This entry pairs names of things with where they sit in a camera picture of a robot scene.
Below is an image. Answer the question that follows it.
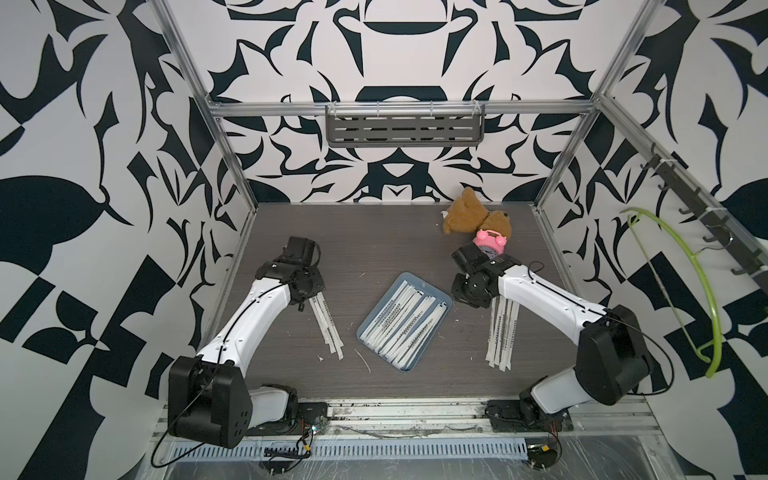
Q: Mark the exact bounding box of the green clothes hanger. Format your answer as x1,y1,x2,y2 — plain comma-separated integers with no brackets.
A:
619,207,724,379

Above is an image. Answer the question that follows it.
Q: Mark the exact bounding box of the grey wall shelf rack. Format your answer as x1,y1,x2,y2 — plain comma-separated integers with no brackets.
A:
325,101,485,148

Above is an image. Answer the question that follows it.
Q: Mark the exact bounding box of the brown teddy bear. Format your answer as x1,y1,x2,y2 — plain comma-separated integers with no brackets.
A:
442,187,512,238

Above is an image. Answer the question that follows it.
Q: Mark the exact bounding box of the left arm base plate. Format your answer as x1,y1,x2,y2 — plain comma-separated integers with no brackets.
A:
247,401,329,437

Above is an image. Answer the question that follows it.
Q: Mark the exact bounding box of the pink alarm clock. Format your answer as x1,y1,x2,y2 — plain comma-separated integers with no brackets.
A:
473,229,507,258

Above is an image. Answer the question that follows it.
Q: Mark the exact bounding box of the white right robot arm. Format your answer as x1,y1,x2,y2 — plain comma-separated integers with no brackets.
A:
452,243,653,423

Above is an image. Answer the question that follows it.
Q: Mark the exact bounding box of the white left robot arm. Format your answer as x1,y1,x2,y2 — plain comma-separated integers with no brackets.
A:
167,236,325,448

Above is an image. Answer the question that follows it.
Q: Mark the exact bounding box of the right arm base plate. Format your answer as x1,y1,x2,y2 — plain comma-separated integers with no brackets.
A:
484,399,573,433

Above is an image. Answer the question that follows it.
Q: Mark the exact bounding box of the black wall hook rail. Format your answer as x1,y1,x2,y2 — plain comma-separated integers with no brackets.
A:
643,142,767,291

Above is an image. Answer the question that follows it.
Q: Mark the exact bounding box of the blue storage tray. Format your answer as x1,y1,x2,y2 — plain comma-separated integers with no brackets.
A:
358,272,453,372

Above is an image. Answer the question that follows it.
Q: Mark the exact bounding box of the pile wrapped straw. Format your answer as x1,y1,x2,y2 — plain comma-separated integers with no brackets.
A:
485,297,520,372
309,292,344,360

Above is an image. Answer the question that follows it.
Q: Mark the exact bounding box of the white cable duct strip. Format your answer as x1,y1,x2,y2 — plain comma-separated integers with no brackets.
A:
181,437,528,462

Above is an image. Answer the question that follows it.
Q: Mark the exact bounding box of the small white paper scrap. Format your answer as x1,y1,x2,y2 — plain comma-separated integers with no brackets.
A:
353,349,372,374

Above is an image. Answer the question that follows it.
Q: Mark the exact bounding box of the left pile wrapped straw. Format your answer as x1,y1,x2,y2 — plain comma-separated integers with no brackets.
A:
309,292,344,360

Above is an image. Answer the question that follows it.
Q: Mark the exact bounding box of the right pile wrapped straw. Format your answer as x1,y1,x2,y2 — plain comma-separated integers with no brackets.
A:
485,297,520,372

